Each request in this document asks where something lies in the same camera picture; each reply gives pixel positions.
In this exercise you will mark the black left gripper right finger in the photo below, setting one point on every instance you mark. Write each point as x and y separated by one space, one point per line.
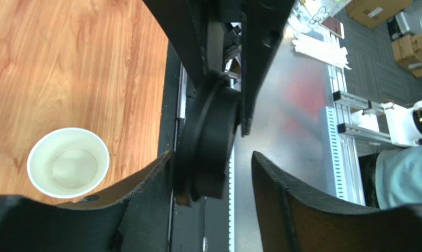
294 216

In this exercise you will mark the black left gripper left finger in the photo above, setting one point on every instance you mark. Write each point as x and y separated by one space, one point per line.
131 215

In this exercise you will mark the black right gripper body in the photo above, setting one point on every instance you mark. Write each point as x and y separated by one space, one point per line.
205 34

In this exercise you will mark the paper coffee cup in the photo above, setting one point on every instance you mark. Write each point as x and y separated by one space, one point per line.
68 163

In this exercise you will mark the black plastic cup lid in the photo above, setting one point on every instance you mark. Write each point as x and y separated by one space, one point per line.
206 141

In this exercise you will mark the person in light shirt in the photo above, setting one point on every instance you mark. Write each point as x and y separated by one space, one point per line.
392 178

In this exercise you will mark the white paper stack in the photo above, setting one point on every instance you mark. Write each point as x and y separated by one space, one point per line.
330 54

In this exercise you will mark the cardboard boxes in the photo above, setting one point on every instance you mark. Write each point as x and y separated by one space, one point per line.
402 29

